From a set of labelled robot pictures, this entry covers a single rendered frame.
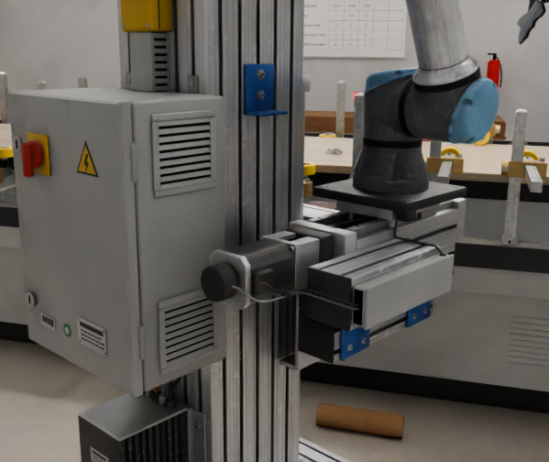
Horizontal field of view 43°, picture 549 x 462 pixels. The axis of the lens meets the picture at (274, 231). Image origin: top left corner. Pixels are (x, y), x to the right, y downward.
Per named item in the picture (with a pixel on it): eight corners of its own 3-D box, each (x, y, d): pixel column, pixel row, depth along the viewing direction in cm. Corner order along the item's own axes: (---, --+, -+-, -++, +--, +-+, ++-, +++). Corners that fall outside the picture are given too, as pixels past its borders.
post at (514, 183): (513, 259, 227) (528, 109, 215) (501, 258, 228) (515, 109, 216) (512, 257, 231) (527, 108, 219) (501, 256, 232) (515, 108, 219)
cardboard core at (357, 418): (401, 421, 239) (315, 409, 247) (400, 442, 241) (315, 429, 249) (404, 410, 247) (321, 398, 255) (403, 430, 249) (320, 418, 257)
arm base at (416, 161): (400, 197, 132) (403, 144, 129) (337, 186, 142) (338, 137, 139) (443, 186, 142) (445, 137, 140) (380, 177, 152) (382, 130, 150)
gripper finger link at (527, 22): (499, 35, 149) (528, -4, 143) (512, 36, 153) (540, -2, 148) (510, 44, 148) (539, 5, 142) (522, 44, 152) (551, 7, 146)
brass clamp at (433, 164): (462, 174, 224) (464, 159, 223) (419, 172, 228) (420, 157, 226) (463, 171, 230) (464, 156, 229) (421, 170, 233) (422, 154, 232)
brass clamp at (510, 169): (546, 179, 217) (548, 163, 216) (500, 177, 221) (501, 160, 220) (544, 176, 223) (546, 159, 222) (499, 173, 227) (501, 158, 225)
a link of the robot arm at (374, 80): (389, 132, 148) (392, 66, 144) (442, 138, 138) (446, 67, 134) (349, 137, 140) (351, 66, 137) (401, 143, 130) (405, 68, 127)
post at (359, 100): (359, 236, 240) (365, 93, 228) (349, 236, 241) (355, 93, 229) (361, 234, 243) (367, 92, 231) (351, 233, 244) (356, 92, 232)
